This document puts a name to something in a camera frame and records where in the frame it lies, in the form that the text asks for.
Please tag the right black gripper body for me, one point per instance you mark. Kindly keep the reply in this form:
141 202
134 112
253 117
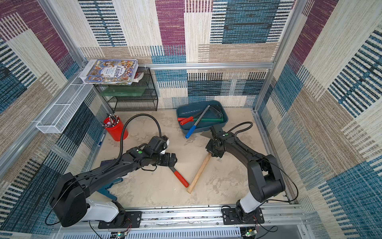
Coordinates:
213 148

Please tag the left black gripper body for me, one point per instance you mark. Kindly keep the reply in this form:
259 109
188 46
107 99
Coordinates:
165 160

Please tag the grey hoe red grip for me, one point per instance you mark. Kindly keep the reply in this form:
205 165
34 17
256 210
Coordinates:
180 177
216 110

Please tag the chrome hoe blue grip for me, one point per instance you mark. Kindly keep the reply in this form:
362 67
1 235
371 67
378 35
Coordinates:
192 129

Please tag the wooden handle dark hoe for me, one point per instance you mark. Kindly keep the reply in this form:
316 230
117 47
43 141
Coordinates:
198 173

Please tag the green hoe red grip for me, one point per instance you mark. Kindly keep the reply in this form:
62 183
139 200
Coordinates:
183 121

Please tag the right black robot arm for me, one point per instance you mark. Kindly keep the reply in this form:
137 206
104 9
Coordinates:
265 179

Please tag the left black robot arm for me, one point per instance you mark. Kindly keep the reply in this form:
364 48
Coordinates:
70 198

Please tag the teal plastic storage box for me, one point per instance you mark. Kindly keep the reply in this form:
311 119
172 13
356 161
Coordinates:
189 114

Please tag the blue book on table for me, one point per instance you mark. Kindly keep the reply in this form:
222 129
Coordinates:
106 162

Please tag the red pen cup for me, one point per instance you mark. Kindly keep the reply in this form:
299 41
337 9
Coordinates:
115 128

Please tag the teal plastic clamp tool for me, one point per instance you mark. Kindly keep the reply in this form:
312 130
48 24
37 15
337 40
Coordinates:
105 189

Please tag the green tray on shelf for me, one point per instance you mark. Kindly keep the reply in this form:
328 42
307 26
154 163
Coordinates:
118 91

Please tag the colourful picture book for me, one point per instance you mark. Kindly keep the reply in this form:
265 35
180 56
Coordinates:
111 71

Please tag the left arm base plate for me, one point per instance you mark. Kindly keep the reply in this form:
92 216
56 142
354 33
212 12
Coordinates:
128 219

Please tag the black wire shelf rack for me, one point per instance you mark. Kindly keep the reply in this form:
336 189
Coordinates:
147 102

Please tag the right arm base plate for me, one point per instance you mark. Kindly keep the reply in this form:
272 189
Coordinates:
234 216

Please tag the white wire mesh basket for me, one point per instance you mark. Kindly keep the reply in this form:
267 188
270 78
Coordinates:
56 119

